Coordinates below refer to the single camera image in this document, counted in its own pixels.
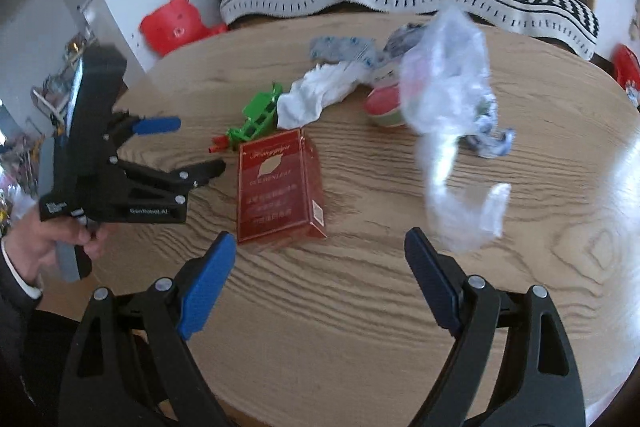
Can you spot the blue patterned wrapper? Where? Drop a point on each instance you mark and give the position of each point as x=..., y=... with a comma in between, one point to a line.
x=343, y=49

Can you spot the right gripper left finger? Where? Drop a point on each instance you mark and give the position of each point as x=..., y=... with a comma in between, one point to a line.
x=129, y=364

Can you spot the red bear plastic chair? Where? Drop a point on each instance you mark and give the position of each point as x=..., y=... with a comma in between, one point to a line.
x=174, y=25

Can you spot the red ribbon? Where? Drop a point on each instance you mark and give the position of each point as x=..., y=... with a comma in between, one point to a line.
x=220, y=143

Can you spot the mushroom plush toy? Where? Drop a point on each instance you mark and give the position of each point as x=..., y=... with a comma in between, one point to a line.
x=382, y=106

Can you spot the crumpled white tissue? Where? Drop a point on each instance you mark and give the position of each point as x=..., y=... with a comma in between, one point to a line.
x=325, y=85

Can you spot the red cigarette carton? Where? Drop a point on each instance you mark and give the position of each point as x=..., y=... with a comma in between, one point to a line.
x=280, y=192

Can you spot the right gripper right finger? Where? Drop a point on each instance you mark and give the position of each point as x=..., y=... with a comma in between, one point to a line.
x=538, y=383

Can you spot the red bag on floor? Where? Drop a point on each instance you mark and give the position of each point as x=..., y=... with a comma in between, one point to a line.
x=626, y=67

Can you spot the green wrapper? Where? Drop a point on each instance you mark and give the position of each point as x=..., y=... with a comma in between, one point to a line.
x=260, y=115

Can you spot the left hand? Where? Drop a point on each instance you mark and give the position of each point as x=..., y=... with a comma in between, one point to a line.
x=30, y=243

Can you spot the clear plastic bag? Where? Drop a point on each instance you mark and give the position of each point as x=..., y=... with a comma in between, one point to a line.
x=461, y=218

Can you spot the crumpled blue white wrapper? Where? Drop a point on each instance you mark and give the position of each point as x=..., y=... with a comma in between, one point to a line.
x=442, y=71

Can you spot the left forearm black sleeve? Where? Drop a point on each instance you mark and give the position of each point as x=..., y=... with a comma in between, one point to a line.
x=34, y=348

